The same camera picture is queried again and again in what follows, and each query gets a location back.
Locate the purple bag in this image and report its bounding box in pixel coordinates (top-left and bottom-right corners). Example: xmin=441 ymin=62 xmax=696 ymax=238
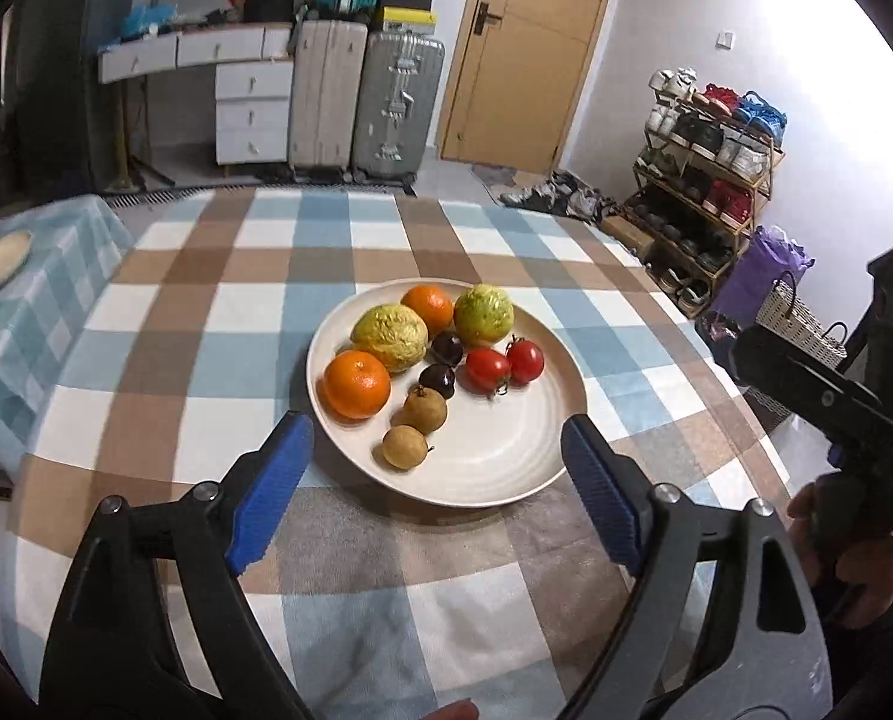
xmin=708 ymin=225 xmax=816 ymax=332

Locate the silver suitcase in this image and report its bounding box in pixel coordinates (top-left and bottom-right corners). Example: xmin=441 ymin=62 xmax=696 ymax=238
xmin=351 ymin=30 xmax=446 ymax=185

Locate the pile of shoes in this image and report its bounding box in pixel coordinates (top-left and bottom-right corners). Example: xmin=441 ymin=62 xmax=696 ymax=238
xmin=497 ymin=167 xmax=621 ymax=224

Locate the dark grey fridge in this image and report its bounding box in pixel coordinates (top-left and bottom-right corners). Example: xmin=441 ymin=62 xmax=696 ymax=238
xmin=0 ymin=0 xmax=142 ymax=197

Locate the person's right hand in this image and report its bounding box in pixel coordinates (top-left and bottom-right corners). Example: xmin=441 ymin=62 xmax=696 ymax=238
xmin=787 ymin=480 xmax=893 ymax=629

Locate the yellow box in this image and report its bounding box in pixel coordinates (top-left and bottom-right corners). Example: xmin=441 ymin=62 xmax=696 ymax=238
xmin=375 ymin=6 xmax=440 ymax=35

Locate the blue plastic bag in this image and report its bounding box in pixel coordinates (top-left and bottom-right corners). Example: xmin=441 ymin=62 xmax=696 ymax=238
xmin=120 ymin=4 xmax=181 ymax=42

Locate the brown round fruit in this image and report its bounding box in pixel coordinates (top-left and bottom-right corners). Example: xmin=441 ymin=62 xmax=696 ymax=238
xmin=393 ymin=384 xmax=449 ymax=434
xmin=373 ymin=424 xmax=436 ymax=471

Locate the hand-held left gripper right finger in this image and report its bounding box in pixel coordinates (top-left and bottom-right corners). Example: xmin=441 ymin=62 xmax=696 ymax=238
xmin=558 ymin=414 xmax=837 ymax=720

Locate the orange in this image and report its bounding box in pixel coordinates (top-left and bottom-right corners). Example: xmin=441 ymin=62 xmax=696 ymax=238
xmin=322 ymin=350 xmax=392 ymax=421
xmin=401 ymin=283 xmax=456 ymax=338

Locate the yellow-green round fruit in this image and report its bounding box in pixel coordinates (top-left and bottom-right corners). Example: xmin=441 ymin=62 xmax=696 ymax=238
xmin=453 ymin=283 xmax=515 ymax=346

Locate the red tomato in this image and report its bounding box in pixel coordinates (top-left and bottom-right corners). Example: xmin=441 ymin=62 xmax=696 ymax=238
xmin=465 ymin=347 xmax=512 ymax=395
xmin=506 ymin=336 xmax=546 ymax=386

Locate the light blue checked cloth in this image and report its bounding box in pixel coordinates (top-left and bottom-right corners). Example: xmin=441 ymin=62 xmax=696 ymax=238
xmin=0 ymin=193 xmax=134 ymax=497

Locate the wooden shoe rack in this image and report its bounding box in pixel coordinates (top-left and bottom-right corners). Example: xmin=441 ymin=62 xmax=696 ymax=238
xmin=618 ymin=67 xmax=786 ymax=317

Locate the person's left hand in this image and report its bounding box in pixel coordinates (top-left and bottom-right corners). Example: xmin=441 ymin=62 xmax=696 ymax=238
xmin=408 ymin=699 xmax=482 ymax=720

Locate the wrinkled yellow fruit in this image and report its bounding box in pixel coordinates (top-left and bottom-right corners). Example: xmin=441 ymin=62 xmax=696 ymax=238
xmin=351 ymin=304 xmax=430 ymax=374

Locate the large cream plate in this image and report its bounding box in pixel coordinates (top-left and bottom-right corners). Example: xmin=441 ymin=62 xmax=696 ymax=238
xmin=306 ymin=277 xmax=588 ymax=508

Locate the woven basket with handles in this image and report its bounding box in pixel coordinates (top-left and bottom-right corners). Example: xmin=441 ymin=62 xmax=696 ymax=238
xmin=753 ymin=270 xmax=850 ymax=370

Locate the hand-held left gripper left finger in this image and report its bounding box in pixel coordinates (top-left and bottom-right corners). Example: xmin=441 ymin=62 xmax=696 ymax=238
xmin=37 ymin=411 xmax=316 ymax=720

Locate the beige suitcase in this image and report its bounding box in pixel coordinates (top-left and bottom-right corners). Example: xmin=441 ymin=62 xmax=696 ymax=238
xmin=288 ymin=15 xmax=368 ymax=170

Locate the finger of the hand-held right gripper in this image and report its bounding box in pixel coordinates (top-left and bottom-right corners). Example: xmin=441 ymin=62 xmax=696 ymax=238
xmin=731 ymin=324 xmax=893 ymax=467

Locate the wooden door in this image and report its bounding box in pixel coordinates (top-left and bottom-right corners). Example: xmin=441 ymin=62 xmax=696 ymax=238
xmin=440 ymin=0 xmax=623 ymax=173

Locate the white desk with drawers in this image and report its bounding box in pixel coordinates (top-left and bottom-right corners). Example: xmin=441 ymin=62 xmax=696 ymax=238
xmin=99 ymin=21 xmax=297 ymax=166

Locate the cardboard box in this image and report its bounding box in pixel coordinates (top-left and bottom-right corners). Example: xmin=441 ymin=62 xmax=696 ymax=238
xmin=600 ymin=214 xmax=655 ymax=261

